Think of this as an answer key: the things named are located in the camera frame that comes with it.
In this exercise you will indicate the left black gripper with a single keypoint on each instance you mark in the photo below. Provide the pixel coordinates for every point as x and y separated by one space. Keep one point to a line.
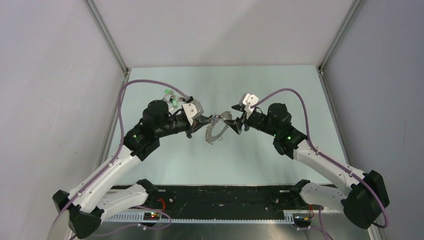
197 123

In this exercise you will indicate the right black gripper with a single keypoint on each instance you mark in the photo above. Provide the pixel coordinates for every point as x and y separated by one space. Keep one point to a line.
237 124

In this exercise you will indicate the metal disc with keyrings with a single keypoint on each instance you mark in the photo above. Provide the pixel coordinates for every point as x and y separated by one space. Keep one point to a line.
215 131

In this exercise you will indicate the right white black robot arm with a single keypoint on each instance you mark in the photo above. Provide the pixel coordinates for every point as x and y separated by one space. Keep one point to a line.
361 196

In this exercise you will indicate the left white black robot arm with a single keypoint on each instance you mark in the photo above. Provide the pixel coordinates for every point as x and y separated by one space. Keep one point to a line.
87 204

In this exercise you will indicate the green tagged key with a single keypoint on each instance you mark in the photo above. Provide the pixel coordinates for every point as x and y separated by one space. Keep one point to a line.
174 104

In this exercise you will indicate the left controller board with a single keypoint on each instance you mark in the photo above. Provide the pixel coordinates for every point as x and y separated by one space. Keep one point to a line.
150 216

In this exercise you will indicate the controller board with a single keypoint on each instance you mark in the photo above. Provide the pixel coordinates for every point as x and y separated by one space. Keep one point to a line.
302 222
150 216

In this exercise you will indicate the right controller board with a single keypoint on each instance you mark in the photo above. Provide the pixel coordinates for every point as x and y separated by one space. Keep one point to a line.
302 222

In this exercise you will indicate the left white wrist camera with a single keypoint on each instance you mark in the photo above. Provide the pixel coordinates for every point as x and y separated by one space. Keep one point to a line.
192 110

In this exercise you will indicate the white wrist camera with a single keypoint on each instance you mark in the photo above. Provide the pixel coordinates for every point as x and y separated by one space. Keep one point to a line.
247 103
192 110

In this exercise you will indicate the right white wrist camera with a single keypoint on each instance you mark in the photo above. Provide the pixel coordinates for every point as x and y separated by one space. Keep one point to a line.
247 103

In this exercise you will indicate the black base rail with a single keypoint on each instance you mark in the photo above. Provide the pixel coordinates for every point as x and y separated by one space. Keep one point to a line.
226 202

